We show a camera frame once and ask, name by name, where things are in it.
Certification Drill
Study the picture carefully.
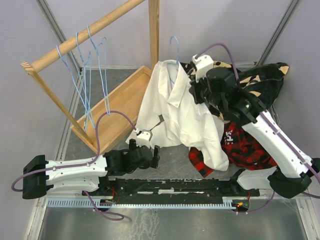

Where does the blue wire hanger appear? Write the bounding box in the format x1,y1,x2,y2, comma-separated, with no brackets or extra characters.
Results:
75,32,95,132
56,45,95,132
86,25,112,116
168,35,181,86

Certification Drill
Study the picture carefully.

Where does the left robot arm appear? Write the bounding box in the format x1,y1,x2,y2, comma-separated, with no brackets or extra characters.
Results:
22,138,160,200

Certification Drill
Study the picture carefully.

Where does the blue wire hanger front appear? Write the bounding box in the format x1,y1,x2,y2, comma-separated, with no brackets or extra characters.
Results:
56,45,95,132

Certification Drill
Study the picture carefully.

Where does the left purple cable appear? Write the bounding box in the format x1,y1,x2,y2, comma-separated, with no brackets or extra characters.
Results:
11,110,138,193

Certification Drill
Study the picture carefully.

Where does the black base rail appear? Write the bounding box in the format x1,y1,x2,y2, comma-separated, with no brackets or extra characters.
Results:
88,176,260,204

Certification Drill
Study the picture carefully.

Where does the black beige floral blanket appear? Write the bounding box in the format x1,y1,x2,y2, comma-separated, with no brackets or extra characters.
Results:
182,61,289,126

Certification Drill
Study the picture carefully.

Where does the wooden clothes rack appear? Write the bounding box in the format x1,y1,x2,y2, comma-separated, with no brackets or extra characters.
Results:
21,0,153,153

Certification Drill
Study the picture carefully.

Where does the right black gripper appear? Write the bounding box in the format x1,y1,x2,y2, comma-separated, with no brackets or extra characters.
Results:
190,70,225,112

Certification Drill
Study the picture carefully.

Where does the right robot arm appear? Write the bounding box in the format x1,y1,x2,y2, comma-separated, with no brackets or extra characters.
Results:
189,62,320,199

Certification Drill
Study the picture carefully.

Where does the white shirt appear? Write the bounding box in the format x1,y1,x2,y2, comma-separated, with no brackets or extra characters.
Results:
135,60,229,171

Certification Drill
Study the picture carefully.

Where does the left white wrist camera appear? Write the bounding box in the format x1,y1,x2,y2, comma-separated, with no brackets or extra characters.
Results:
134,128,153,148

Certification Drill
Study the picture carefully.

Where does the red black plaid shirt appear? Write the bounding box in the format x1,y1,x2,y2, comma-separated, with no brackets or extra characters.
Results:
188,120,277,178

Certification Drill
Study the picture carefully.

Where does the grey slotted cable duct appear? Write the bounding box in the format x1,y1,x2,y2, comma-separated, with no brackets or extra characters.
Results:
46,197,236,210

